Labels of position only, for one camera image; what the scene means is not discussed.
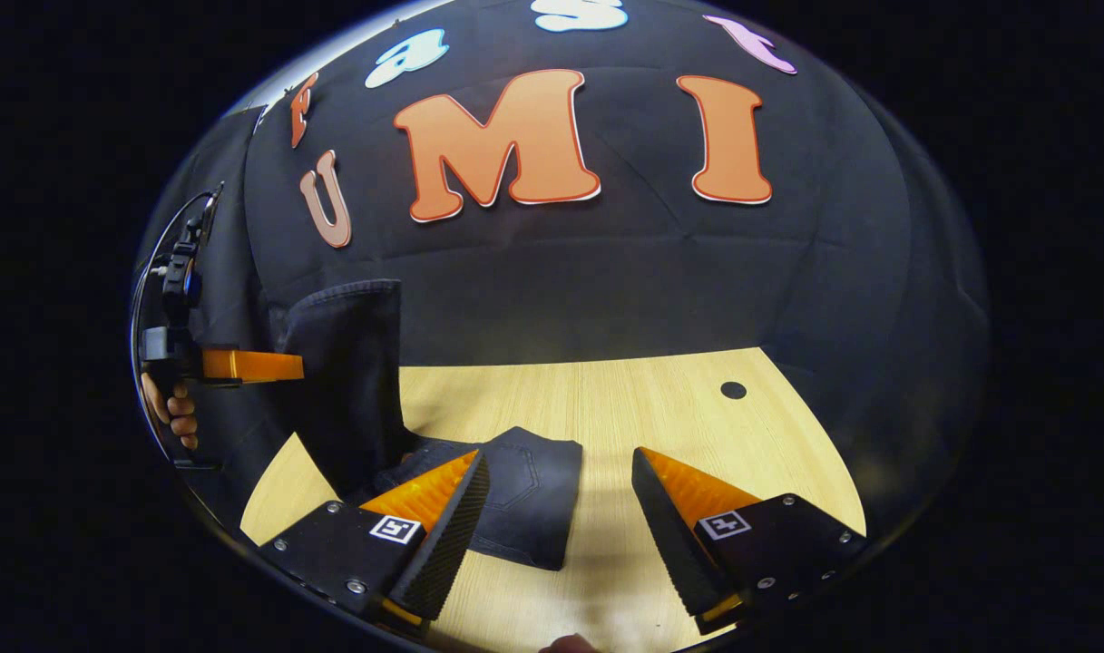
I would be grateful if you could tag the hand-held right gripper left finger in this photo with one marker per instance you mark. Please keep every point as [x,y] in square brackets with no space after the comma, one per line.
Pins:
[447,544]

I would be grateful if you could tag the black backdrop cloth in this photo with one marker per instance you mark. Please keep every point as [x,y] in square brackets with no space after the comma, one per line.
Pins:
[606,290]

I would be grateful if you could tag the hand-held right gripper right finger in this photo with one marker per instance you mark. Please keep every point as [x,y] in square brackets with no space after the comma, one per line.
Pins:
[674,544]

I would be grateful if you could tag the dark grey jeans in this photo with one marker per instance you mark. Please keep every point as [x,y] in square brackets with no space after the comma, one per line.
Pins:
[352,381]

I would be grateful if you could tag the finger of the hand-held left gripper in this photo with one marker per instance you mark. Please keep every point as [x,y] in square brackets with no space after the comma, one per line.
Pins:
[252,365]

